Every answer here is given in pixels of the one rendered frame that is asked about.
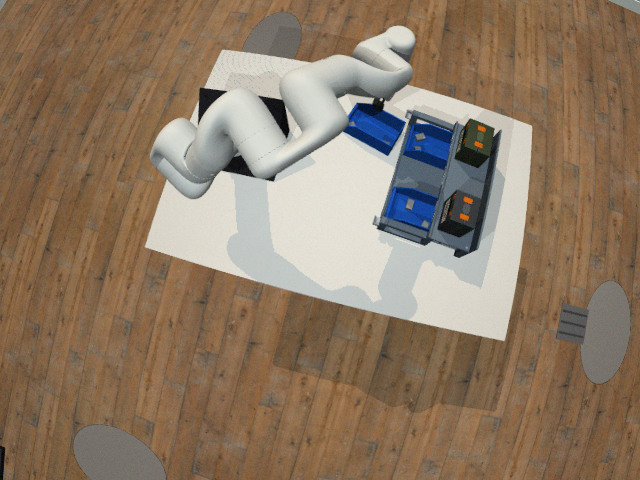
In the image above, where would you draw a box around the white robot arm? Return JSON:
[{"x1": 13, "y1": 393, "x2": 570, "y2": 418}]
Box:
[{"x1": 150, "y1": 26, "x2": 416, "y2": 199}]

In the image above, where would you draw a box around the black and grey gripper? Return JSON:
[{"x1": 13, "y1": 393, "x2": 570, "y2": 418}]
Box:
[{"x1": 372, "y1": 93, "x2": 395, "y2": 112}]

